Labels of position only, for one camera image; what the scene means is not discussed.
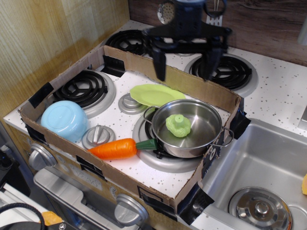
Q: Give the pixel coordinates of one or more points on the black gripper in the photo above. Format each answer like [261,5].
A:
[186,33]

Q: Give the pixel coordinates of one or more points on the green toy broccoli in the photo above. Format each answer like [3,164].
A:
[178,125]

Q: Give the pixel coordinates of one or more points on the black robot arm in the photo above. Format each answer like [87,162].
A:
[189,4]

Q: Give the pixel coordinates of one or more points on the stainless steel pan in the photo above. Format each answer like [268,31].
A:
[206,128]

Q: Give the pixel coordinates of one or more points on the silver knob back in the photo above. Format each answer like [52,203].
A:
[184,54]

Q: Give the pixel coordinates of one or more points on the silver knob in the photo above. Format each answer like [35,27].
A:
[184,54]
[130,106]
[97,136]

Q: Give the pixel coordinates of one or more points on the hanging metal spatula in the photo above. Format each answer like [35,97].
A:
[215,9]

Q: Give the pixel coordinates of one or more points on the hanging metal strainer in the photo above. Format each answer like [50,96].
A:
[166,12]

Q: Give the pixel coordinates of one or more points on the green plastic plate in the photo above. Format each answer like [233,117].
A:
[154,94]

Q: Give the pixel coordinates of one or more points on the back right black burner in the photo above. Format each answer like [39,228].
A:
[236,74]

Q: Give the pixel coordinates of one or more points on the black burner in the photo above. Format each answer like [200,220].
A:
[236,74]
[134,41]
[92,90]

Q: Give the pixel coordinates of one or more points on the back left black burner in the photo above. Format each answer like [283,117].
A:
[134,41]

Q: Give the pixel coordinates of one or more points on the silver knob middle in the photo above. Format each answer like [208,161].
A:
[130,106]

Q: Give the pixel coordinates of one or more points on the front left black burner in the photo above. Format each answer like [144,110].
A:
[92,90]

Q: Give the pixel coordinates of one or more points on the front right burner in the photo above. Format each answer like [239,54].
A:
[160,159]

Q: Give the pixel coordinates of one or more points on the orange toy carrot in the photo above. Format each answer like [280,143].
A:
[122,148]

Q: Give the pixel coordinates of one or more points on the silver knob front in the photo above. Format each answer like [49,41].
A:
[97,136]

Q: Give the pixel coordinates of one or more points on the silver faucet base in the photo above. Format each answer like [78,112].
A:
[302,37]

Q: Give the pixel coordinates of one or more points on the steel sink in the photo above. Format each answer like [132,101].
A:
[264,156]

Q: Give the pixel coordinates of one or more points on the light blue bowl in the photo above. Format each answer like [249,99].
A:
[66,119]

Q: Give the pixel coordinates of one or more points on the cardboard fence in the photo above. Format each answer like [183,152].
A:
[186,199]

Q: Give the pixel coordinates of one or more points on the steel pot lid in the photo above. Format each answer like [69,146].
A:
[261,208]

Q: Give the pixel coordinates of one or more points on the right oven front knob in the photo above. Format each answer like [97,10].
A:
[129,212]

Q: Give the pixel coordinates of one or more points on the oven knob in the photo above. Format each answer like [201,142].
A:
[40,157]
[129,212]

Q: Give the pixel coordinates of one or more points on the orange object in sink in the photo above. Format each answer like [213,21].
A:
[304,185]

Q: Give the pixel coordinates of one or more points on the left oven front knob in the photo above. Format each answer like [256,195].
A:
[40,157]

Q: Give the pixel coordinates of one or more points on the orange object bottom left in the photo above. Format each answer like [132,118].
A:
[50,218]

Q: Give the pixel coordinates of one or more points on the silver oven door handle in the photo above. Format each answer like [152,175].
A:
[83,208]

